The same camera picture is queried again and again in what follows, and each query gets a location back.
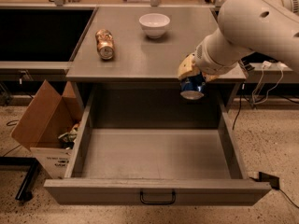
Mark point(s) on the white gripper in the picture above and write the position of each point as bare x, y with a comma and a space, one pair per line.
207, 62

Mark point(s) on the blue pepsi can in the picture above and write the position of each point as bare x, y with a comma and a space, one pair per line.
193, 87

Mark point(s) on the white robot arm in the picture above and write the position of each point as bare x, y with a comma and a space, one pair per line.
269, 27

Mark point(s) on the grey cabinet counter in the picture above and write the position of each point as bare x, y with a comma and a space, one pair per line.
143, 73

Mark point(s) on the grey open drawer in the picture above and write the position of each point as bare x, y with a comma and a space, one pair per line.
189, 149

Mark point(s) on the gold crushed can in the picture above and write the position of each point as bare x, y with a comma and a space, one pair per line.
105, 44

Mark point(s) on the white ceramic bowl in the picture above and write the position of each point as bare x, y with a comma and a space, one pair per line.
154, 25

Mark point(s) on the black floor power box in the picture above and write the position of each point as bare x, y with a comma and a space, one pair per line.
271, 179

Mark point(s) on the trash in cardboard box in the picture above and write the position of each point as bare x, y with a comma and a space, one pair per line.
67, 140

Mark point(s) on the brown cardboard box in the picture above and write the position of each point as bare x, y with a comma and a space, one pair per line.
49, 115

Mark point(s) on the black table leg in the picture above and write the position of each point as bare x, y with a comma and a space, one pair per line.
31, 167

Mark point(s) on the black drawer handle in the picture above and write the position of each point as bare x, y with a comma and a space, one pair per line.
157, 196

